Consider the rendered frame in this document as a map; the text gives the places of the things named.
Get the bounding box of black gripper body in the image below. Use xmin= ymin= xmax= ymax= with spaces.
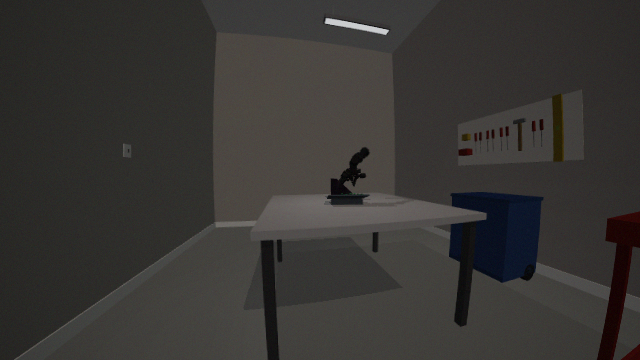
xmin=342 ymin=166 xmax=366 ymax=178

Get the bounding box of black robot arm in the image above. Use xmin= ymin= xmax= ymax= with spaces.
xmin=339 ymin=147 xmax=369 ymax=184

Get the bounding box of grey switch panel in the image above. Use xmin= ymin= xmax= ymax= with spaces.
xmin=327 ymin=193 xmax=370 ymax=205

